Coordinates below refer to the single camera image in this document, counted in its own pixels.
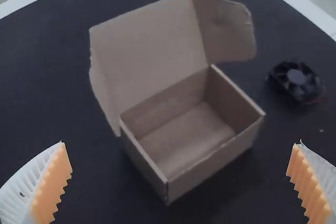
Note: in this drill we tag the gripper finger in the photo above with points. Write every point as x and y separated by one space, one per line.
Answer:
31 187
312 182

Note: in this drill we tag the black mat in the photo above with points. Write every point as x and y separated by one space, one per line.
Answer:
52 77

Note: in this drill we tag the cardboard box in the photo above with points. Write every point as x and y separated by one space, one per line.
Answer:
157 77

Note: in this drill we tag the black square fan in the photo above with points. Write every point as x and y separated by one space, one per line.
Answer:
296 78

